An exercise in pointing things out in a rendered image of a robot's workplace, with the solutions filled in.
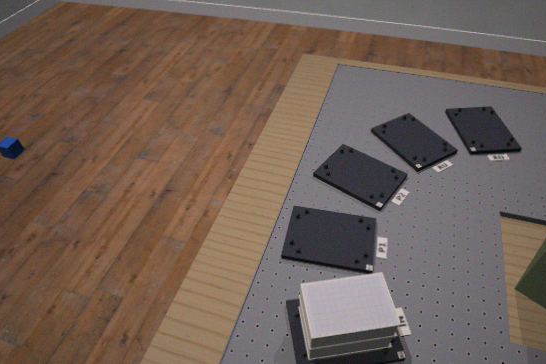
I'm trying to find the white label plate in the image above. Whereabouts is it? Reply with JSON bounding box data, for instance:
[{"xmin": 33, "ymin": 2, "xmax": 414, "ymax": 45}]
[
  {"xmin": 376, "ymin": 237, "xmax": 387, "ymax": 259},
  {"xmin": 396, "ymin": 307, "xmax": 411, "ymax": 336},
  {"xmin": 487, "ymin": 154, "xmax": 510, "ymax": 161},
  {"xmin": 432, "ymin": 160, "xmax": 453, "ymax": 173},
  {"xmin": 391, "ymin": 188, "xmax": 409, "ymax": 206}
]

